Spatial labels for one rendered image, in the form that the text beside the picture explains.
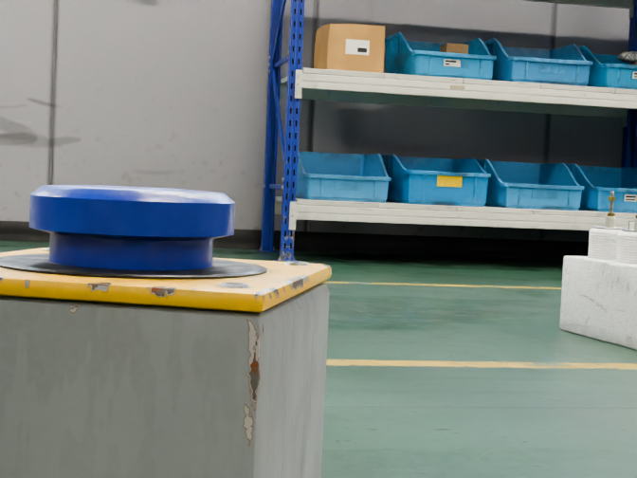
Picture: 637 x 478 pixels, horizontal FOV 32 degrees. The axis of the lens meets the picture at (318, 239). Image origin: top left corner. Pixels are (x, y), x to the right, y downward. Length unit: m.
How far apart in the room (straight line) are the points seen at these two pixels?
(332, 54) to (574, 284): 2.19
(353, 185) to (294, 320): 4.38
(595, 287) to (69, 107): 3.15
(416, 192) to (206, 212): 4.43
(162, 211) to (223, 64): 5.03
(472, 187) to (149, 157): 1.52
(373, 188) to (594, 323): 2.15
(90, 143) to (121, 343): 5.00
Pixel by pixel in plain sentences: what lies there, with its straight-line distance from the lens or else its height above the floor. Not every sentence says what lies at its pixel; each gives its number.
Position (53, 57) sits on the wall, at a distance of 5.22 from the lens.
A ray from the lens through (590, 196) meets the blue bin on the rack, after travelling 5.03.
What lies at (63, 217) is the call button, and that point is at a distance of 0.21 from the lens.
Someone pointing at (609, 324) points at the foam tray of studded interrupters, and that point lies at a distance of 2.56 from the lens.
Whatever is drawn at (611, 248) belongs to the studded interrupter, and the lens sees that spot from 2.66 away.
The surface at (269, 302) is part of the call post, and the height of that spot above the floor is 0.31.
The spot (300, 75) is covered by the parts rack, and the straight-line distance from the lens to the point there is 4.51.
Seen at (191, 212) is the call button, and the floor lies 0.33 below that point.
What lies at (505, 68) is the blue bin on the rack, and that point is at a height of 0.85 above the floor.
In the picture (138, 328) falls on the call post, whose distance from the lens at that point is 0.19.
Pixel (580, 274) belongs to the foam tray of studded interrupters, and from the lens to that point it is 2.67.
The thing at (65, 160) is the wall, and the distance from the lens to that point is 5.18.
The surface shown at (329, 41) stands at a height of 0.91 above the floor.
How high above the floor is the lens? 0.33
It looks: 3 degrees down
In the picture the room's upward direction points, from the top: 3 degrees clockwise
